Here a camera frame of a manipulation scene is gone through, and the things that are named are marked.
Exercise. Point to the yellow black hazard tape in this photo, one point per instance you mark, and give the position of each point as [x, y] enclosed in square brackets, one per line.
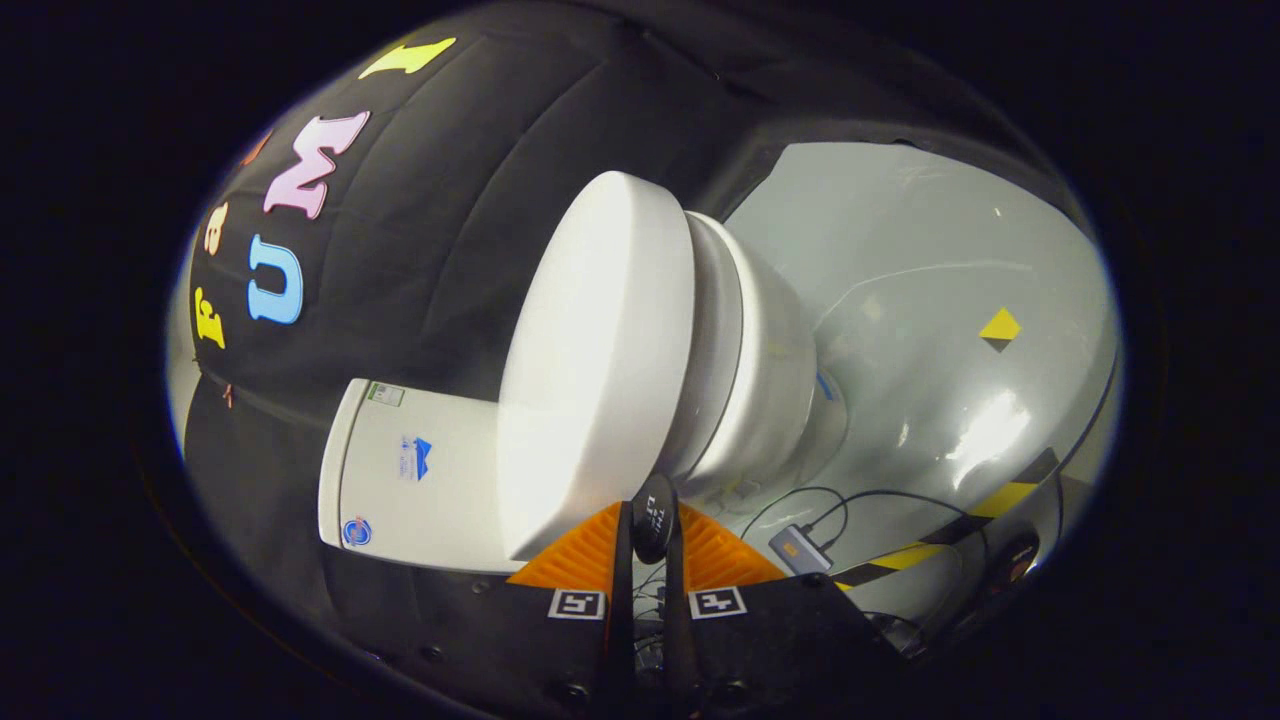
[1005, 498]

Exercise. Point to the black backdrop cloth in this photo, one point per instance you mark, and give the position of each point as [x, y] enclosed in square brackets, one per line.
[450, 200]

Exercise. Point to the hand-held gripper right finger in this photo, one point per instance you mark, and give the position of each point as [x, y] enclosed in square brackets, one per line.
[680, 650]

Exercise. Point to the white toilet tank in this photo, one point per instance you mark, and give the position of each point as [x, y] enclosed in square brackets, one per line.
[420, 500]

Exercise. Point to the white toilet bowl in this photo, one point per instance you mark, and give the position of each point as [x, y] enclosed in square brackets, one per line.
[760, 380]

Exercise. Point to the grey hub box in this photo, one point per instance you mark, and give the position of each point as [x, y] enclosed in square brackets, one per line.
[800, 548]

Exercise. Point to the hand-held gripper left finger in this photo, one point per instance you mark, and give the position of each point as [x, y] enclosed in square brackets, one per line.
[620, 640]

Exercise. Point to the black lid pull tab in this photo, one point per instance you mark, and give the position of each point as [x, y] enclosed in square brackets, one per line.
[655, 515]

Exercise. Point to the yellow floor sticker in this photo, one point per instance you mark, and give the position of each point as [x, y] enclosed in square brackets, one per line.
[1000, 325]

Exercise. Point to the black device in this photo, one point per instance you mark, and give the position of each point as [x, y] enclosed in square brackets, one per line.
[1012, 562]

